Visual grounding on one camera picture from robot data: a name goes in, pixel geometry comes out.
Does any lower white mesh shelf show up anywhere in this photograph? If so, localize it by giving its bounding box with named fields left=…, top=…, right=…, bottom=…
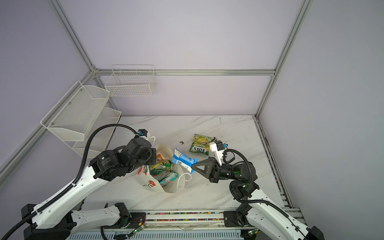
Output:
left=72, top=107, right=121, bottom=159

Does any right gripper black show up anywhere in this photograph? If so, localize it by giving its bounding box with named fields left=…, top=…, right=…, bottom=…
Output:
left=191, top=157, right=237, bottom=186

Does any upper white mesh shelf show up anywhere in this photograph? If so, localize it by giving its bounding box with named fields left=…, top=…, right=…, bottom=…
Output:
left=41, top=81, right=111, bottom=142

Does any orange snack packet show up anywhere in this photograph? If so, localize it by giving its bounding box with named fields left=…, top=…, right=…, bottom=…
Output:
left=156, top=154, right=169, bottom=164

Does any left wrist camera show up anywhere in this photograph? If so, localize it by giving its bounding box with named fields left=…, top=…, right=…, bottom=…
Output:
left=138, top=129, right=149, bottom=138

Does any blue snack packet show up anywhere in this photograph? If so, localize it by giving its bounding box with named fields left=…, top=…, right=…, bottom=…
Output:
left=171, top=149, right=198, bottom=174

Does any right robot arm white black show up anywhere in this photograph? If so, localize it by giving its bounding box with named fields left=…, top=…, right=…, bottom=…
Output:
left=192, top=157, right=325, bottom=240

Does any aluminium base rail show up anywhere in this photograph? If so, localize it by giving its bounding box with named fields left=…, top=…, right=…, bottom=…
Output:
left=53, top=207, right=313, bottom=240

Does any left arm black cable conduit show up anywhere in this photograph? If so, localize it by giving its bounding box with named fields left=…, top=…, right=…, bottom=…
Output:
left=0, top=123, right=139, bottom=240

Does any white floral paper bag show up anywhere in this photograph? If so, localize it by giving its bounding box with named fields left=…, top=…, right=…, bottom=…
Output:
left=135, top=144, right=192, bottom=194

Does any white wire basket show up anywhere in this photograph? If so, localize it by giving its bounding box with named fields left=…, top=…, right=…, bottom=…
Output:
left=105, top=65, right=157, bottom=97

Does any yellow-green snack packet back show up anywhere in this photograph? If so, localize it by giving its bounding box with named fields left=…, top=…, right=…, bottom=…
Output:
left=189, top=134, right=214, bottom=156

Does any white mesh shelf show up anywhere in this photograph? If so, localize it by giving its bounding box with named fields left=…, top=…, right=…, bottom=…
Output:
left=41, top=81, right=111, bottom=142
left=72, top=107, right=121, bottom=159

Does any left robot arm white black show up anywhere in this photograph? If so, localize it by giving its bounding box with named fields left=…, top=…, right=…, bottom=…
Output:
left=24, top=137, right=157, bottom=240

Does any teal snack packet top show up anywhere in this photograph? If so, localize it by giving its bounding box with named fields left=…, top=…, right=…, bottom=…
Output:
left=159, top=171, right=179, bottom=187

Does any green snack packet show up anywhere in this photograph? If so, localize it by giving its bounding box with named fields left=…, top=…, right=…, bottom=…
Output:
left=149, top=162, right=172, bottom=176

